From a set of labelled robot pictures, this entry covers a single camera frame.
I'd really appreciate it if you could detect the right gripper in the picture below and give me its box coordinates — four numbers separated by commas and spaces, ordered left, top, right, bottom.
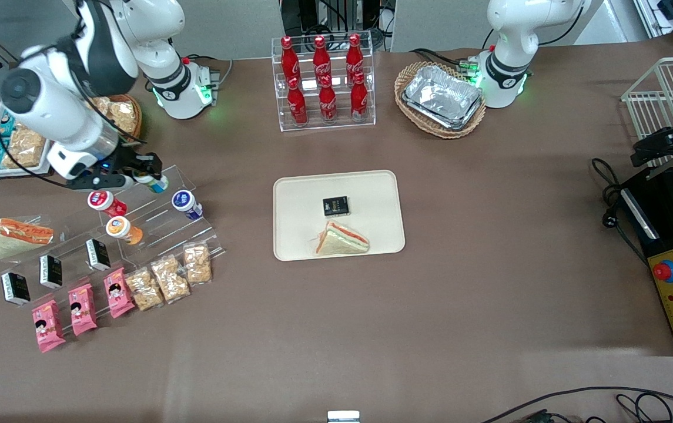
48, 144, 164, 192

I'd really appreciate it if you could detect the green cap gum bottle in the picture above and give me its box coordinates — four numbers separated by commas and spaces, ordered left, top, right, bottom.
136, 173, 170, 194

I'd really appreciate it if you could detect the blue cap gum bottle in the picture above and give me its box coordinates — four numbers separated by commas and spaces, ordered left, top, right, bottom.
172, 190, 203, 221

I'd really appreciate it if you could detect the red cap gum bottle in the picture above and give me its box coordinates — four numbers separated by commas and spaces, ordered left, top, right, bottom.
88, 188, 128, 218

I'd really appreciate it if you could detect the clear acrylic gum step stand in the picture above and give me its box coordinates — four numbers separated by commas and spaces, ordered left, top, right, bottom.
98, 166, 215, 265

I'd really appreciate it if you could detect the orange cap gum bottle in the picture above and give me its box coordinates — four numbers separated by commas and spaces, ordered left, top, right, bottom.
106, 216, 143, 246

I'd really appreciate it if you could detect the beige serving tray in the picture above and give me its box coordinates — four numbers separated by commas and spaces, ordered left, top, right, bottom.
273, 170, 406, 261

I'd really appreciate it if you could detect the round brown wicker basket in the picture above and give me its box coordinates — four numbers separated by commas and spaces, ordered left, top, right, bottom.
92, 94, 143, 146

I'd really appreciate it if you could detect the clear crispy snack bag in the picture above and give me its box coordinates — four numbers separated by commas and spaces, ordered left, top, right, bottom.
96, 97, 137, 135

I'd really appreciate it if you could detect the black sealing machine yellow panel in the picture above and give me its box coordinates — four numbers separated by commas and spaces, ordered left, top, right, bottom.
618, 167, 673, 357

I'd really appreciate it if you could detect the clear peanut brittle packet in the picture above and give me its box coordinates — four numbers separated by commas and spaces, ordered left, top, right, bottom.
150, 254, 191, 304
125, 267, 165, 312
183, 241, 213, 286

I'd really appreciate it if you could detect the large crispy snack bag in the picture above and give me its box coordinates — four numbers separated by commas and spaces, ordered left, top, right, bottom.
2, 126, 49, 169

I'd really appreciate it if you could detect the pink snack packet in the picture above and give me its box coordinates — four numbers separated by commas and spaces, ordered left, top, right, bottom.
68, 283, 98, 337
32, 300, 67, 354
103, 267, 136, 319

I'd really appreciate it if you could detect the clear acrylic snack step stand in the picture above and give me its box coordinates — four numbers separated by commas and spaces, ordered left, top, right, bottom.
0, 232, 226, 333

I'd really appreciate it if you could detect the wrapped triangle sandwich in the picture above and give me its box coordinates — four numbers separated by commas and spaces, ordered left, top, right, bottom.
313, 220, 370, 256
0, 217, 55, 260

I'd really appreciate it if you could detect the red cola bottle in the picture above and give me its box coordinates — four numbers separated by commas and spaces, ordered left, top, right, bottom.
280, 36, 300, 82
287, 76, 309, 126
312, 35, 332, 80
319, 75, 337, 123
346, 33, 365, 77
350, 72, 369, 121

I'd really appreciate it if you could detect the clear acrylic bottle rack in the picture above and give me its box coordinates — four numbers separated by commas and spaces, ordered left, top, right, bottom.
272, 31, 376, 132

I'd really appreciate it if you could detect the aluminium foil container stack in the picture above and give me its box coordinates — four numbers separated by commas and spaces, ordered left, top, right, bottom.
402, 65, 484, 131

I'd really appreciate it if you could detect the wicker basket with foil containers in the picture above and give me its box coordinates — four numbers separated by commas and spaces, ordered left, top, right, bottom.
394, 61, 487, 139

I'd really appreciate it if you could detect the white wire basket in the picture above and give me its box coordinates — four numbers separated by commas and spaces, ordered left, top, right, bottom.
621, 56, 673, 180

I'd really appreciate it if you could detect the black power cable with plug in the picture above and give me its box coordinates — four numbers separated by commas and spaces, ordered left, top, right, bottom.
591, 157, 648, 266

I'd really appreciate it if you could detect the aluminium frame shelf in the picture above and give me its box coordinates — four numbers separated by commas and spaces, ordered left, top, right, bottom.
633, 0, 673, 43

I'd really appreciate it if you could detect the black equipment stand with cables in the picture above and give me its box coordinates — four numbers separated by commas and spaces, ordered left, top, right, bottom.
280, 0, 393, 51

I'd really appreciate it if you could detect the black cables bundle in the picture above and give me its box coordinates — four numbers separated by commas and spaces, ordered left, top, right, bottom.
480, 386, 673, 423

